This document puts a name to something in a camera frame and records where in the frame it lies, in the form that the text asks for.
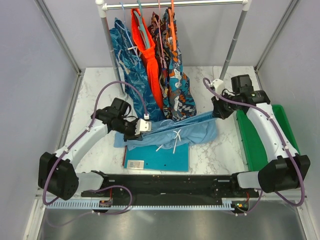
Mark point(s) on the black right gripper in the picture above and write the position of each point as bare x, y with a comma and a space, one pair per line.
219, 111

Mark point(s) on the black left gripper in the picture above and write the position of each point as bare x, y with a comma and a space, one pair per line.
132, 136

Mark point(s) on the light blue shorts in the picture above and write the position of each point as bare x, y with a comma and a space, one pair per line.
200, 133

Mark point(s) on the light blue wire hanger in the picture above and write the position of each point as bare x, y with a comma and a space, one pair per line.
169, 124

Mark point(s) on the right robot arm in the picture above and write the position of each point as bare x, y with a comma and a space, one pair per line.
286, 169

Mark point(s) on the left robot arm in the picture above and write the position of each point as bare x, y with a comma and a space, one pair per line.
57, 174

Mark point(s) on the colourful cartoon print shorts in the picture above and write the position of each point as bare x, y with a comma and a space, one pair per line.
179, 104

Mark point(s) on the blue patterned shorts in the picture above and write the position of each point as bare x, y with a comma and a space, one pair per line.
135, 74

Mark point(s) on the orange shorts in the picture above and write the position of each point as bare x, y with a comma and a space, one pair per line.
148, 59

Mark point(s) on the blue plastic hanger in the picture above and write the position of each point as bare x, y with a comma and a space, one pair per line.
132, 46

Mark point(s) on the teal plastic hanger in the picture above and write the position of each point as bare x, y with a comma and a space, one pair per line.
138, 18

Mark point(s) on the dark comic print shorts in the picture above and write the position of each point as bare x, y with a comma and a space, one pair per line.
163, 72

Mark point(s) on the orange plastic hanger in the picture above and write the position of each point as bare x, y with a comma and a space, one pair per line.
171, 33

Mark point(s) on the pink plastic hanger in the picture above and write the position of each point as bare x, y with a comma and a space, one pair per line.
159, 35

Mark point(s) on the teal folder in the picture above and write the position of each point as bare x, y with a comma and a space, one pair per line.
154, 158

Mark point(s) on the green plastic bin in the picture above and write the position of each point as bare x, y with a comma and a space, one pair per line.
254, 151

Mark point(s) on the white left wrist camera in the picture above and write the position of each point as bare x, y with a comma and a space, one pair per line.
143, 125

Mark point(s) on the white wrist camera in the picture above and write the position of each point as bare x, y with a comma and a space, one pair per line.
143, 125
217, 85

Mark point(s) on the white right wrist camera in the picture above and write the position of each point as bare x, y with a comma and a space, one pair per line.
217, 85

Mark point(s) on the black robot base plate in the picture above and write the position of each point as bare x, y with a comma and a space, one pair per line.
147, 189

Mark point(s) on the light blue cable duct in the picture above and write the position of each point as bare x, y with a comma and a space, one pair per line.
96, 204

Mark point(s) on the right aluminium frame post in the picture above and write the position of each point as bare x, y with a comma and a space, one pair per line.
276, 33

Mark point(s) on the aluminium frame post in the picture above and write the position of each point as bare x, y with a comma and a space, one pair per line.
41, 4
276, 33

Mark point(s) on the left aluminium frame post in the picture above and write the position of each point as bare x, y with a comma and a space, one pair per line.
41, 4

